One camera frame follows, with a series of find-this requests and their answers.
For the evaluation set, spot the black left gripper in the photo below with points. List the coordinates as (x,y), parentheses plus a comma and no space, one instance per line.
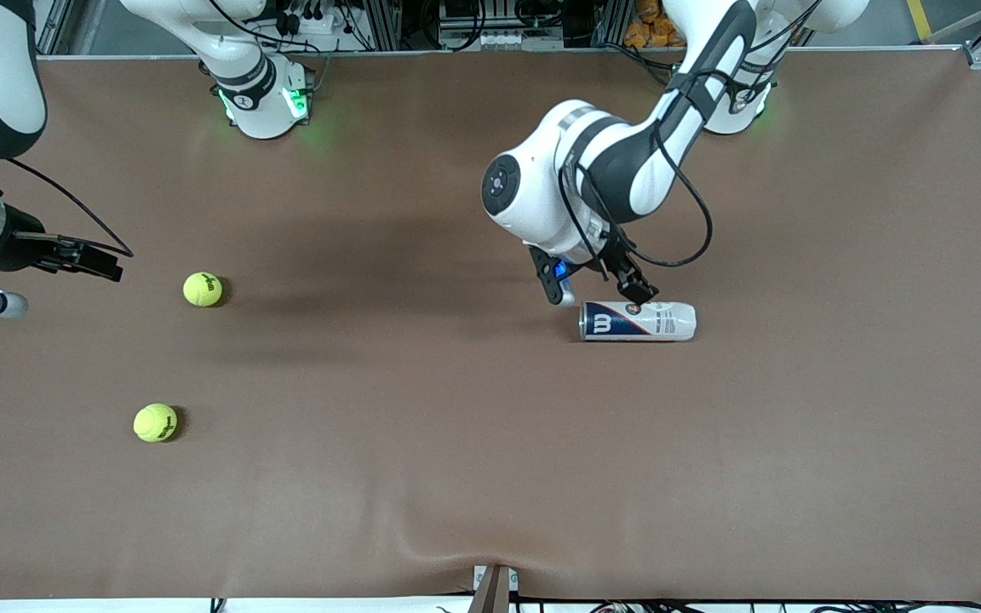
(624,269)

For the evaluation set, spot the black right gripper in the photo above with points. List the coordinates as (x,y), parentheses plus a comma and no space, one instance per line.
(20,241)

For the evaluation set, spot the white blue tennis ball can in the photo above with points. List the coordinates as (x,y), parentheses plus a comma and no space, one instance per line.
(644,323)

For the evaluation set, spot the yellow tennis ball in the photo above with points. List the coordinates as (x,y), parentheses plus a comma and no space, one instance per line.
(203,289)
(155,423)

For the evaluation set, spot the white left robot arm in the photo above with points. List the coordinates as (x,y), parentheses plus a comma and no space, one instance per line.
(542,196)

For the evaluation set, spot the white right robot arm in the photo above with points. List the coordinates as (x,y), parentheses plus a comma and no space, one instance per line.
(256,102)

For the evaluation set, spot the brown table mat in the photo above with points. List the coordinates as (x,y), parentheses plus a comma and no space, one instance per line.
(490,443)

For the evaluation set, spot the orange packaged goods pile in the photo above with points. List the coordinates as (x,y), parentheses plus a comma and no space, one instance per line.
(639,34)

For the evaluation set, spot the white power strip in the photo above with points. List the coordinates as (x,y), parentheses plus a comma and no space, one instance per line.
(320,24)

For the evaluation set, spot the aluminium frame post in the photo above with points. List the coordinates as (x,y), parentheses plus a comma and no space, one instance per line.
(611,25)
(381,25)

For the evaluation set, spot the front camera mount post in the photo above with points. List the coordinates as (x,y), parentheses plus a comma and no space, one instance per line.
(492,596)

